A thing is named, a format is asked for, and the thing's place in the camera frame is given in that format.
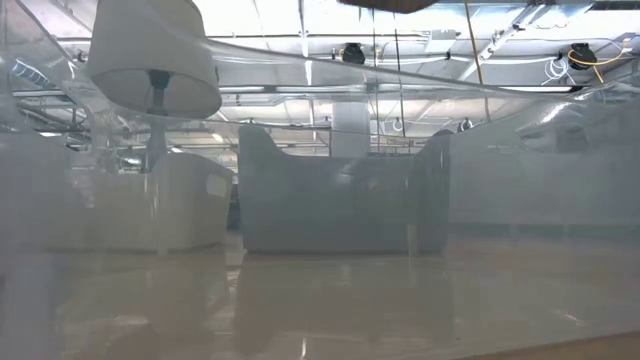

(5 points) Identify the yellow reel cable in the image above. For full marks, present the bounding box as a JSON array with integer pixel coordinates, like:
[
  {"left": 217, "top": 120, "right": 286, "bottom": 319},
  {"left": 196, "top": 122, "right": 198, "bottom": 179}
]
[{"left": 567, "top": 45, "right": 632, "bottom": 84}]

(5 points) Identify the clear plastic basket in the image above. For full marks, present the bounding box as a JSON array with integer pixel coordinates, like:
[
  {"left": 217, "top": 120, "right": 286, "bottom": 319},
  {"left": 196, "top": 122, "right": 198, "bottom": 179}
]
[{"left": 0, "top": 0, "right": 640, "bottom": 360}]

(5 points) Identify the white plastic basket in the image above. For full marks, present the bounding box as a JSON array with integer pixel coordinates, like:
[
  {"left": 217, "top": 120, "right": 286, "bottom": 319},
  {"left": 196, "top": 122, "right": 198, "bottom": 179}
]
[{"left": 42, "top": 151, "right": 235, "bottom": 253}]

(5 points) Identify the gray plastic basket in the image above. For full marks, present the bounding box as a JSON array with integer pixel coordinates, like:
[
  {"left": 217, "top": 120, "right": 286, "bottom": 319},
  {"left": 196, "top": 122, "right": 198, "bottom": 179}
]
[{"left": 237, "top": 123, "right": 452, "bottom": 255}]

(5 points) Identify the yellow hanging cable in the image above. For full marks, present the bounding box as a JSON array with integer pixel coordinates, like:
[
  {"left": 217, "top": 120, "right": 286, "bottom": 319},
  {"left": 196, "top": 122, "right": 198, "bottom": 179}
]
[{"left": 463, "top": 0, "right": 491, "bottom": 124}]

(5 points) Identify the white square column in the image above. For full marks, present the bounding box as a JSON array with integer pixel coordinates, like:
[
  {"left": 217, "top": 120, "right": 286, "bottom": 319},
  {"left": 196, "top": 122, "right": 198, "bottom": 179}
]
[{"left": 329, "top": 101, "right": 372, "bottom": 159}]

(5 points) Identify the ceiling light strip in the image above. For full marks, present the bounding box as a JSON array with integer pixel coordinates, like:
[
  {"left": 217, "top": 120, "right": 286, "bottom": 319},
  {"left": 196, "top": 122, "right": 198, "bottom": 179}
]
[
  {"left": 499, "top": 85, "right": 574, "bottom": 94},
  {"left": 218, "top": 84, "right": 369, "bottom": 95}
]

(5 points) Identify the dark overhead fixture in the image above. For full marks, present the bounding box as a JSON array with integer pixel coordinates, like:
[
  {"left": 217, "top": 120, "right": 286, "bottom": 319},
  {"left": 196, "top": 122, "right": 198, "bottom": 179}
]
[{"left": 337, "top": 0, "right": 442, "bottom": 15}]

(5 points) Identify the white shade table lamp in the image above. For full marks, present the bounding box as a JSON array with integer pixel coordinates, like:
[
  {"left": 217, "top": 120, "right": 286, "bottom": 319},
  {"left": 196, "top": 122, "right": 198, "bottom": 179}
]
[{"left": 87, "top": 0, "right": 223, "bottom": 174}]

